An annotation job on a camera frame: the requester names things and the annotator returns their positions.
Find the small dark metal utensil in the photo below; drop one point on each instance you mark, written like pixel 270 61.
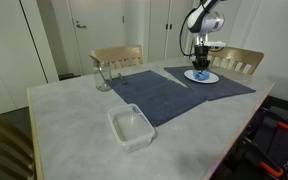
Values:
pixel 122 80

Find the clear plastic container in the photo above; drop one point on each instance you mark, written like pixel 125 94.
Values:
pixel 131 128

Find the clear glass jar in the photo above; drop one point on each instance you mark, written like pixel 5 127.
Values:
pixel 102 74

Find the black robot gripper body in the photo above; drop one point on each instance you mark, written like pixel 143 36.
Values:
pixel 201 53

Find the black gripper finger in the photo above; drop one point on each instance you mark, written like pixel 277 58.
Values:
pixel 197 68
pixel 204 68

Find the dark blue placemat under plate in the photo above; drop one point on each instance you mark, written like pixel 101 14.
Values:
pixel 223 88

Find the wooden chair near jar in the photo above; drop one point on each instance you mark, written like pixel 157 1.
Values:
pixel 119 57

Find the white door with handle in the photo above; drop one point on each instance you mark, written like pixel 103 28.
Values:
pixel 98 24

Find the blue microfiber towel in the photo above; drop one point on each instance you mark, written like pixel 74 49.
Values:
pixel 201 75

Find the black orange clamp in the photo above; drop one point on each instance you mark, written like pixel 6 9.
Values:
pixel 266 162

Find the white closet double doors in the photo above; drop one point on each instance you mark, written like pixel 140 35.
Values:
pixel 166 18

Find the wooden chair foreground left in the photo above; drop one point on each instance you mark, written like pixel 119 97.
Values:
pixel 17 160

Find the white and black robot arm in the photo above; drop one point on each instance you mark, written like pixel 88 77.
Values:
pixel 202 21

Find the wooden chair near plate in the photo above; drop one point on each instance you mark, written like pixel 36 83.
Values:
pixel 236 59

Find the white round plate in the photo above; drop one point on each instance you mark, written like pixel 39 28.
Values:
pixel 213 78

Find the dark blue placemat near jar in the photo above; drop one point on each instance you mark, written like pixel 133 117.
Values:
pixel 159 98

